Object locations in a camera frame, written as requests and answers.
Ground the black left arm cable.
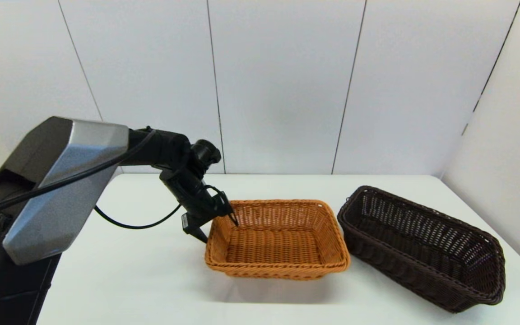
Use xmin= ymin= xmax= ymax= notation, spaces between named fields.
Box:
xmin=0 ymin=128 xmax=184 ymax=230

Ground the orange wicker basket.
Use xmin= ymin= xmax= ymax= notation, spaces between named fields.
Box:
xmin=204 ymin=199 xmax=351 ymax=281

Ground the dark brown wicker basket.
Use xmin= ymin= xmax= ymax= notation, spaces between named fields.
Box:
xmin=337 ymin=186 xmax=506 ymax=313

